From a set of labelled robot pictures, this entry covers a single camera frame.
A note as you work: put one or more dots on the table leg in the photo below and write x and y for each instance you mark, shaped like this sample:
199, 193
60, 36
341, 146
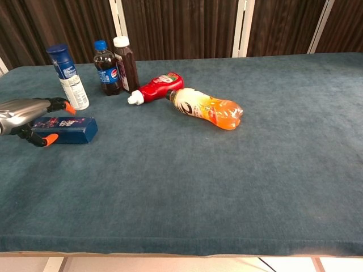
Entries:
318, 265
55, 265

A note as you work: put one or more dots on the dark brown curtain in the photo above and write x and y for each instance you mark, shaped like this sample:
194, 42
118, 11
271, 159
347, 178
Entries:
184, 28

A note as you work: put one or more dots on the orange drink bottle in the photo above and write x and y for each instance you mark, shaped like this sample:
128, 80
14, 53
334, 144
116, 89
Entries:
210, 110

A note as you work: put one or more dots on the teal velvet tablecloth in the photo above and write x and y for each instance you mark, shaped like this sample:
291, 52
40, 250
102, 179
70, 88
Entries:
198, 184

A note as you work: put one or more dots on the Pepsi cola bottle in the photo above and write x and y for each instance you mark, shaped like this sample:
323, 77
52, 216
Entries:
107, 75

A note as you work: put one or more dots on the red ketchup squeeze bottle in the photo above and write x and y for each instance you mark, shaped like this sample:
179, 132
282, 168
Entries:
161, 86

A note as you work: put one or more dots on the dark juice bottle white cap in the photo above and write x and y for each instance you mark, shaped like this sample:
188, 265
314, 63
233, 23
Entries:
130, 68

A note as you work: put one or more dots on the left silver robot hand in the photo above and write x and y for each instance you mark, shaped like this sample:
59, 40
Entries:
20, 113

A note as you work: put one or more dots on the blue cardboard glasses box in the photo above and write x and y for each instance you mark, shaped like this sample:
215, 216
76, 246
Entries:
76, 130

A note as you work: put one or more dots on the blue white spray can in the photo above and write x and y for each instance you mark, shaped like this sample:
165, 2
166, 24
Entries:
72, 85

